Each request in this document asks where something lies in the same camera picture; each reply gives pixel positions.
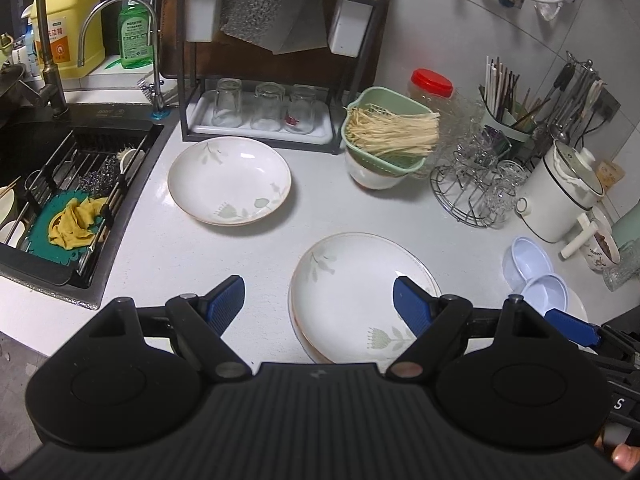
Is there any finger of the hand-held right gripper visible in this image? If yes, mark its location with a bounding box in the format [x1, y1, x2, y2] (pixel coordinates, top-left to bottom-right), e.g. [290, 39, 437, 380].
[544, 308, 638, 367]

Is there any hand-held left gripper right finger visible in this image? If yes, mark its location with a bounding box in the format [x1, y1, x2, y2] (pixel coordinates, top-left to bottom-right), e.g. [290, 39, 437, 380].
[384, 276, 581, 381]

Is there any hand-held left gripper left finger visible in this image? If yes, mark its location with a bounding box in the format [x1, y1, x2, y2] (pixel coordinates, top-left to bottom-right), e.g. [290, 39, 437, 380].
[87, 275, 247, 382]

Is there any pale blue plastic bowl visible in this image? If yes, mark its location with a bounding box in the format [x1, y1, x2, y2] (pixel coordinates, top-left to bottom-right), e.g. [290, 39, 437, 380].
[502, 236, 555, 286]
[520, 274, 571, 315]

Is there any white floral plate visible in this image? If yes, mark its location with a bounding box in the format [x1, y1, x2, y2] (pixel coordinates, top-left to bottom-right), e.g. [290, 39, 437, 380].
[287, 285, 337, 365]
[289, 232, 444, 362]
[167, 136, 292, 226]

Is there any person's right hand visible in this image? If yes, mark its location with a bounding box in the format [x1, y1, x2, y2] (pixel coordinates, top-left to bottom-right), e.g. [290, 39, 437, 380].
[592, 430, 640, 473]

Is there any small white dish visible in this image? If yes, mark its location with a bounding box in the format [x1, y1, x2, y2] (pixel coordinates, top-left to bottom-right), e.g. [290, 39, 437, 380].
[562, 285, 592, 322]

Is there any printed ceramic mug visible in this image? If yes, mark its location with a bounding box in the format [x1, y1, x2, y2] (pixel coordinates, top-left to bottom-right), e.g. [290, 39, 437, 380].
[582, 220, 622, 274]

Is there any white enamel pot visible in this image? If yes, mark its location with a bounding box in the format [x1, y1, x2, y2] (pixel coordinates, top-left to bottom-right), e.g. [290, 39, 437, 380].
[515, 141, 607, 244]

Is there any white ceramic bowl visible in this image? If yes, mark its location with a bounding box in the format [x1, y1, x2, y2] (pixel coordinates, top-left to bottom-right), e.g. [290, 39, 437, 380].
[345, 152, 417, 191]

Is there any green strainer basket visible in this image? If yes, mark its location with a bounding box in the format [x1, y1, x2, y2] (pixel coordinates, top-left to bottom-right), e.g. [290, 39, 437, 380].
[341, 86, 442, 179]

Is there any textured glass cup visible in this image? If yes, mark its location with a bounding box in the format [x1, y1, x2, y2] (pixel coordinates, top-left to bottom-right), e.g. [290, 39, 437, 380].
[439, 89, 487, 161]
[481, 160, 529, 217]

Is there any glass pot lid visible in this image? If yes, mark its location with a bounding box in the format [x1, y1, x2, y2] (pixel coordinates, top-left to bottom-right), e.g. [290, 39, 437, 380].
[552, 140, 607, 197]

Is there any white drip tray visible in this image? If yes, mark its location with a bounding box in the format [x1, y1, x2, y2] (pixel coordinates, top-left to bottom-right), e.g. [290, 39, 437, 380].
[192, 89, 335, 145]

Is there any yellow dish cloth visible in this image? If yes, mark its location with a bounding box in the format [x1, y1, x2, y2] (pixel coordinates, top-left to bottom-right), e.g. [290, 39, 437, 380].
[47, 197, 109, 251]

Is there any bundle of pale noodles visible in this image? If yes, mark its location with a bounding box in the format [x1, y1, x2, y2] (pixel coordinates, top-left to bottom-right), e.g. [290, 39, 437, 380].
[346, 105, 441, 159]

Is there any steel wool scrubber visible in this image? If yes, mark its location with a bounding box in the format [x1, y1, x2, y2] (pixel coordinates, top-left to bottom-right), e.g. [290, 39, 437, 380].
[72, 155, 124, 197]

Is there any clear drinking glass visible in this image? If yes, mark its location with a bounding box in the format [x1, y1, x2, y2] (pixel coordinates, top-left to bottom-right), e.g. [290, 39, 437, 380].
[211, 78, 245, 129]
[250, 82, 286, 133]
[285, 85, 317, 135]

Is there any teal silicone mat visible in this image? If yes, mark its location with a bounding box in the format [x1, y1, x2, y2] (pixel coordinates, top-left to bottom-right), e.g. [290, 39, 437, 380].
[30, 189, 115, 262]

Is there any metal sink drain rack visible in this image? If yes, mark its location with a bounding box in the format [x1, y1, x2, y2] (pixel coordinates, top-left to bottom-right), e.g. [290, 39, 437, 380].
[0, 127, 152, 289]

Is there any red-lidded plastic jar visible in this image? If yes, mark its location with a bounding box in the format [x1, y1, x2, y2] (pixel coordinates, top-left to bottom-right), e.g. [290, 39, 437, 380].
[407, 68, 457, 112]

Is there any hanging utensil rack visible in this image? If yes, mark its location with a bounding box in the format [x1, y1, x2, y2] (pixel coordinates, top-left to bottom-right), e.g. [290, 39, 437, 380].
[532, 50, 622, 147]

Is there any bunch of chopsticks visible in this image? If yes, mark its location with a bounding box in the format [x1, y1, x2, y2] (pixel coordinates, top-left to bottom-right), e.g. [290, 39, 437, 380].
[482, 55, 543, 123]

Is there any black metal dish rack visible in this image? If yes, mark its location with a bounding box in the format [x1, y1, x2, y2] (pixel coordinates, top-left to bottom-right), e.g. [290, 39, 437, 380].
[177, 0, 397, 157]

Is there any chrome gooseneck faucet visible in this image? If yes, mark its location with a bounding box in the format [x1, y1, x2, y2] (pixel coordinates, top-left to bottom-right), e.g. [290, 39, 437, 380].
[76, 0, 169, 123]

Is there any black kitchen sink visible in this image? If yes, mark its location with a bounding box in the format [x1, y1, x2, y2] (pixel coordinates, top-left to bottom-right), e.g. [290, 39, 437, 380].
[0, 102, 177, 312]

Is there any green dish soap bottle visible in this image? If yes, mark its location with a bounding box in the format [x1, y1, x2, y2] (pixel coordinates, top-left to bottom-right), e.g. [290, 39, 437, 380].
[117, 0, 155, 70]

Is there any white cutlery caddy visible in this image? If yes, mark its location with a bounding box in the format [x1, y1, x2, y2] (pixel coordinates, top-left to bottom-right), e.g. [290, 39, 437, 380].
[327, 0, 377, 59]
[184, 0, 224, 44]

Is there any dark kitchen faucet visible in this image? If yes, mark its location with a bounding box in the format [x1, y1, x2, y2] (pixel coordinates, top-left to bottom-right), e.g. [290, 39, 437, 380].
[0, 0, 71, 119]

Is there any embossed silver mat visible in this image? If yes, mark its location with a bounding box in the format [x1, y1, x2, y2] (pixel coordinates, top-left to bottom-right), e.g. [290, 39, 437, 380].
[219, 0, 315, 55]

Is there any yellow detergent bottle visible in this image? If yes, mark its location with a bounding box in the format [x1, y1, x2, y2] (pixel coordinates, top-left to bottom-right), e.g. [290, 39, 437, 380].
[31, 0, 107, 81]

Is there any white plastic handle tool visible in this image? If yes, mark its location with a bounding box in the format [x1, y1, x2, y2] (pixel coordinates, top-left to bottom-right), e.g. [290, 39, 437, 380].
[560, 212, 599, 260]

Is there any round wire cup rack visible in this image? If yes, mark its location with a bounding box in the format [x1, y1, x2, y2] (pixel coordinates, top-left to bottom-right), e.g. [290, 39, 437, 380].
[429, 146, 527, 229]

